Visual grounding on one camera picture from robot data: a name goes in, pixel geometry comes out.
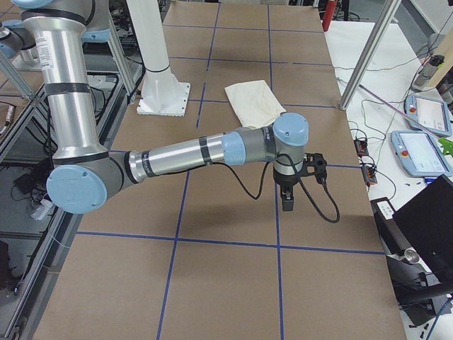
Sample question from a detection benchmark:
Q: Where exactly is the far teach pendant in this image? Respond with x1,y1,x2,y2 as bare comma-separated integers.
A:
405,93,452,137

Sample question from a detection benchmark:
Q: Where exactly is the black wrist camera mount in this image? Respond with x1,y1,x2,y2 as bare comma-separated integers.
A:
301,153,328,186

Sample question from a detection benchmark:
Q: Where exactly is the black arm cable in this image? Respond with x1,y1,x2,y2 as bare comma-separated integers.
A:
226,152,341,224

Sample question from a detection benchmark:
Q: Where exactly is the aluminium frame rail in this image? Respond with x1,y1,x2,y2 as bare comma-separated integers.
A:
0,38,142,340

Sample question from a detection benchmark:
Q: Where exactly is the teach pendant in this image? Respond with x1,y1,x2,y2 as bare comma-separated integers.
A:
405,93,452,137
391,130,452,177

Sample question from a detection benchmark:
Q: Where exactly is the aluminium frame post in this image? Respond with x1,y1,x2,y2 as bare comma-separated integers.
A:
339,0,401,111

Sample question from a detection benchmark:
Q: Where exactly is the near teach pendant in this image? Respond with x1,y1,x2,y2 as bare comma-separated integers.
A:
391,130,452,177

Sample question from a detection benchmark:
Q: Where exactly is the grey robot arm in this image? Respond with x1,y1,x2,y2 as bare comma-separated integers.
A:
17,1,309,214

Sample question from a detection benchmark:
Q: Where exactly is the cream long-sleeve cat shirt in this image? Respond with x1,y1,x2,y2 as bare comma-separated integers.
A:
224,80,286,129

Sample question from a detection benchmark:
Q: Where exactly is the red fire extinguisher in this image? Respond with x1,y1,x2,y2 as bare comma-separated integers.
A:
322,0,337,32

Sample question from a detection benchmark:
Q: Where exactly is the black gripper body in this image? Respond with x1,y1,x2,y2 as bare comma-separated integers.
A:
274,171,300,212

